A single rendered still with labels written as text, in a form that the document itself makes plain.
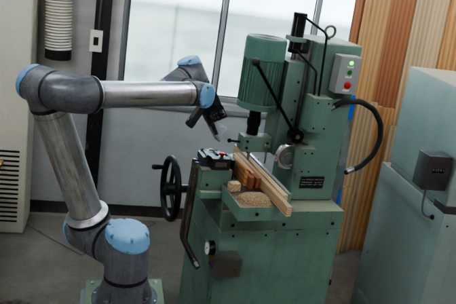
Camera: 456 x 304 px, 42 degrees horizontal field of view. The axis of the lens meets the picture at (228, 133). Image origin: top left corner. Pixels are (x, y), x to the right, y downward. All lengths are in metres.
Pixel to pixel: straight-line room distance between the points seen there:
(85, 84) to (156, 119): 2.17
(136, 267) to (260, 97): 0.90
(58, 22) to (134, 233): 1.84
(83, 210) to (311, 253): 1.12
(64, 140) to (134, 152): 2.07
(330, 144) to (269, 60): 0.49
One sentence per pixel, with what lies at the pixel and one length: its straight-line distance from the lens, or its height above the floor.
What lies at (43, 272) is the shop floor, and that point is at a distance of 3.52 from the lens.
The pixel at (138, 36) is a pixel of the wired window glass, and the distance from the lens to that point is 3.85.
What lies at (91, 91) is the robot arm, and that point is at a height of 1.38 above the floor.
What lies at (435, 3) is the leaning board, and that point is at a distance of 4.18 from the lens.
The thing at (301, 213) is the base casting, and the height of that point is 0.79.
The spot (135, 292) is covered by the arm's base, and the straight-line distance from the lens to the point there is 2.10.
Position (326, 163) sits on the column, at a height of 0.98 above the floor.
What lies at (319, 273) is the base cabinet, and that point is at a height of 0.48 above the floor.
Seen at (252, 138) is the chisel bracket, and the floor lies 1.06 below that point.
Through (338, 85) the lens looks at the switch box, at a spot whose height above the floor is 1.35.
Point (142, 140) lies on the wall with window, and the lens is 3.94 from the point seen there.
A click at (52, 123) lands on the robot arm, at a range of 1.89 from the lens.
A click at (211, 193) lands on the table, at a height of 0.86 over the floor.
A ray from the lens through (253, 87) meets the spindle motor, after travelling 2.49.
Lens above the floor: 1.82
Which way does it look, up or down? 17 degrees down
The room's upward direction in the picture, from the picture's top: 8 degrees clockwise
